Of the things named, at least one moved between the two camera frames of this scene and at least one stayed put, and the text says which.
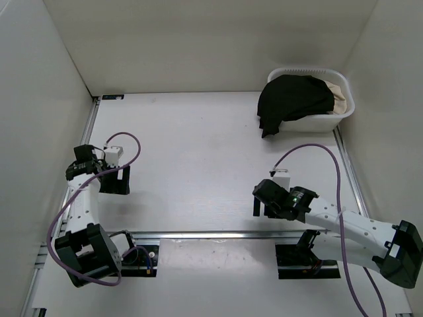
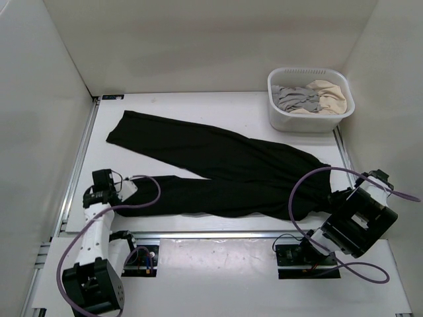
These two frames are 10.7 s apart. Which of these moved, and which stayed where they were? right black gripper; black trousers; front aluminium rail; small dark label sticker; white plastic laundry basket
Moved: black trousers; right black gripper
Stayed: white plastic laundry basket; front aluminium rail; small dark label sticker
